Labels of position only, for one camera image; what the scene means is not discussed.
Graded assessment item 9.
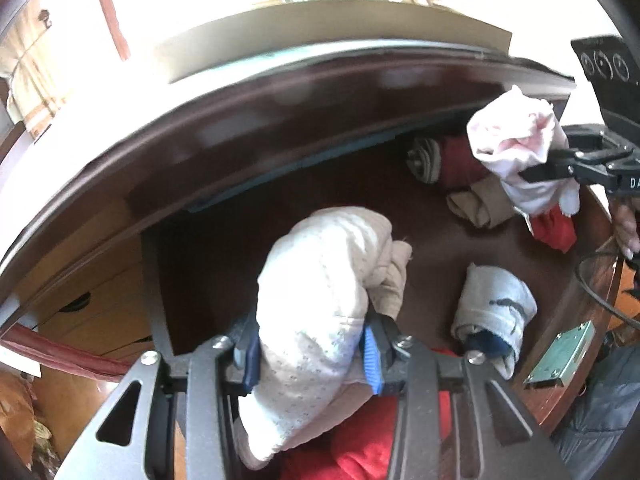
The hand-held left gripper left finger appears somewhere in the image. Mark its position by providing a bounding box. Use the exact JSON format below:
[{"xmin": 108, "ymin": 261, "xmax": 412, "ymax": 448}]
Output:
[{"xmin": 55, "ymin": 310, "xmax": 261, "ymax": 480}]

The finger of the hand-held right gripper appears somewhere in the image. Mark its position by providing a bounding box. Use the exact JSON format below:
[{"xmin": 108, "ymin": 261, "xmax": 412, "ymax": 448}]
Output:
[
  {"xmin": 564, "ymin": 127, "xmax": 633, "ymax": 161},
  {"xmin": 518, "ymin": 149, "xmax": 626, "ymax": 186}
]

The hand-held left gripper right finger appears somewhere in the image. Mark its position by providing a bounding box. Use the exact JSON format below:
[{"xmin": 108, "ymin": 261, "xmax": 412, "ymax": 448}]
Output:
[{"xmin": 362, "ymin": 312, "xmax": 561, "ymax": 480}]

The bright red underwear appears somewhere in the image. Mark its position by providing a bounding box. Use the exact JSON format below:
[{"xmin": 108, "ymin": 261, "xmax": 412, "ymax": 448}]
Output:
[{"xmin": 530, "ymin": 205, "xmax": 577, "ymax": 255}]

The pink white underwear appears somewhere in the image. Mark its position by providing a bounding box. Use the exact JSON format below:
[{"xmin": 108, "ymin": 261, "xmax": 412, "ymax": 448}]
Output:
[{"xmin": 466, "ymin": 86, "xmax": 581, "ymax": 217}]

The tan underwear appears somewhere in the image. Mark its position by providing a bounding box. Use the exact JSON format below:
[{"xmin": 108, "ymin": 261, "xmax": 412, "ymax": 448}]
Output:
[{"xmin": 446, "ymin": 177, "xmax": 518, "ymax": 231}]

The large red underwear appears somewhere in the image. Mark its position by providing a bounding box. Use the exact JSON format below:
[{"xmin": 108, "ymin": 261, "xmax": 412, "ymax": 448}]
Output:
[{"xmin": 280, "ymin": 345, "xmax": 466, "ymax": 480}]

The beige brown sock bundle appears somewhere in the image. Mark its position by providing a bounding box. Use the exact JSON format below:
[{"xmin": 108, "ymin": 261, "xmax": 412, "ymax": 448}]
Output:
[{"xmin": 235, "ymin": 205, "xmax": 413, "ymax": 466}]

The maroon underwear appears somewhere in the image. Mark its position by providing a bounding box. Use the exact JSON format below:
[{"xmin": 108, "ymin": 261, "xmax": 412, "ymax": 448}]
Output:
[{"xmin": 439, "ymin": 135, "xmax": 493, "ymax": 191}]

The grey striped underwear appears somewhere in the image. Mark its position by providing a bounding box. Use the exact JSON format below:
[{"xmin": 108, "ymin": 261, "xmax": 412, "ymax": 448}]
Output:
[{"xmin": 406, "ymin": 136, "xmax": 443, "ymax": 184}]

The light grey underwear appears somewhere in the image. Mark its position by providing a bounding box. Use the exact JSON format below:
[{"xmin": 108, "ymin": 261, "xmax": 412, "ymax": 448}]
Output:
[{"xmin": 450, "ymin": 262, "xmax": 538, "ymax": 381}]

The dark wooden drawer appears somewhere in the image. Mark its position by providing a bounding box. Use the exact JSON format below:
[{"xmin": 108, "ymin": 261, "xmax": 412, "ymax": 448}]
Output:
[{"xmin": 142, "ymin": 110, "xmax": 626, "ymax": 480}]

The shallow cardboard box tray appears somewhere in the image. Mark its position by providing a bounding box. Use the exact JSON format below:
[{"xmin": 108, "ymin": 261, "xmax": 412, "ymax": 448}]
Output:
[{"xmin": 155, "ymin": 0, "xmax": 513, "ymax": 86}]

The metal drawer lock plate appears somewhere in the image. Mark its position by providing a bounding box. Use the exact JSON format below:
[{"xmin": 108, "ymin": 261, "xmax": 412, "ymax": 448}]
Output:
[{"xmin": 522, "ymin": 320, "xmax": 597, "ymax": 390}]

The person's right hand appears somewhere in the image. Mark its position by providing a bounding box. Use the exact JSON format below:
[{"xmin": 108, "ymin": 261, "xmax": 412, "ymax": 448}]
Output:
[{"xmin": 611, "ymin": 195, "xmax": 640, "ymax": 261}]

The person's dark jacket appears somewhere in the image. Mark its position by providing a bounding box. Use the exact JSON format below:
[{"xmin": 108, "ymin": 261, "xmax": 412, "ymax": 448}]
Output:
[{"xmin": 550, "ymin": 340, "xmax": 640, "ymax": 480}]

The dark wooden table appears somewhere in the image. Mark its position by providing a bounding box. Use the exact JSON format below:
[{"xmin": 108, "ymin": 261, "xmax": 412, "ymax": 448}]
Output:
[{"xmin": 0, "ymin": 45, "xmax": 576, "ymax": 331}]

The brown patterned cloth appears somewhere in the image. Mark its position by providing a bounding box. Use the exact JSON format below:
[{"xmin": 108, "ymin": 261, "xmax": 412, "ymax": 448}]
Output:
[{"xmin": 0, "ymin": 370, "xmax": 66, "ymax": 466}]

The yellow patterned curtain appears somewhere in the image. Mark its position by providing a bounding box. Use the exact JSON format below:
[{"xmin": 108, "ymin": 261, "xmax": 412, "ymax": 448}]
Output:
[{"xmin": 0, "ymin": 0, "xmax": 96, "ymax": 141}]

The thin black cable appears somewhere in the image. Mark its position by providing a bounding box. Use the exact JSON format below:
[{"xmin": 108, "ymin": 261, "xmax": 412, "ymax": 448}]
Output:
[{"xmin": 574, "ymin": 237, "xmax": 640, "ymax": 326}]

